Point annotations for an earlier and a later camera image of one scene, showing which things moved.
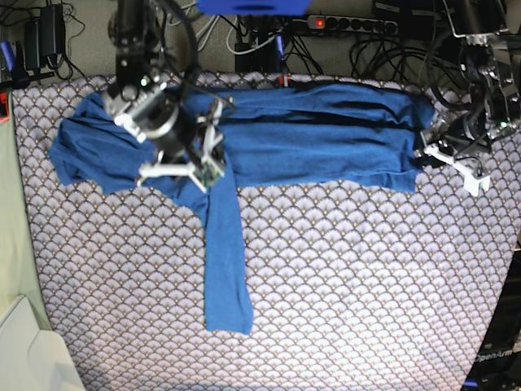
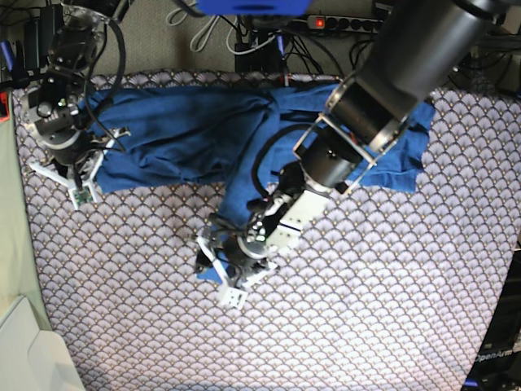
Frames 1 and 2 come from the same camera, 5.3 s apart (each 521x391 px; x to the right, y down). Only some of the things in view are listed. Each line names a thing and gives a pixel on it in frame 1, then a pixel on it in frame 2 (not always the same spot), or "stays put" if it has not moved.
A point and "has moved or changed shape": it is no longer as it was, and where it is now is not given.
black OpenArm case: [497, 366] stays put
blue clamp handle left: [8, 54] stays put
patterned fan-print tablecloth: [352, 289] stays put
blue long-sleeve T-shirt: [315, 133] has moved or changed shape
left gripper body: [172, 126] -> [72, 153]
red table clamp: [284, 80] stays put
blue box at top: [252, 7] stays put
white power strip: [352, 24] stays put
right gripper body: [463, 131] -> [248, 258]
